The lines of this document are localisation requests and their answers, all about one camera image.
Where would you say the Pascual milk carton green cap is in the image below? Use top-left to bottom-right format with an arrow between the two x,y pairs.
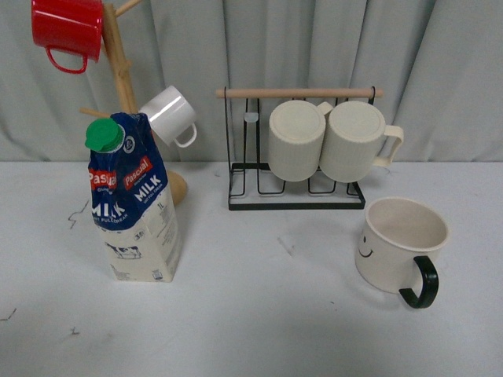
85,112 -> 182,282

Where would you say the cream smiley mug black handle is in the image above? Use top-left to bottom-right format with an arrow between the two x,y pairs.
354,196 -> 450,309

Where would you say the cream ribbed cup left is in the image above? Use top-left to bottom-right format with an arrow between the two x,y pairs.
268,100 -> 332,182

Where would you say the cream ribbed cup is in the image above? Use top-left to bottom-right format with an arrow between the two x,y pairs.
268,100 -> 332,182
319,101 -> 404,183

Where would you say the cream ribbed cup right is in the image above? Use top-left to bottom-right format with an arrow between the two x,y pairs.
319,101 -> 404,183

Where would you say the white mug on tree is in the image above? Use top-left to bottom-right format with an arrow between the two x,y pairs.
140,86 -> 197,148

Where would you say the wooden mug tree stand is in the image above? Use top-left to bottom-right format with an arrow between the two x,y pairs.
79,0 -> 188,206

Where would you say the red mug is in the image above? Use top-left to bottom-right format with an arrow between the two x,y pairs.
31,0 -> 103,75

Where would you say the black wire cup rack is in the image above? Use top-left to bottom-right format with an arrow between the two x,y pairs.
215,86 -> 384,211

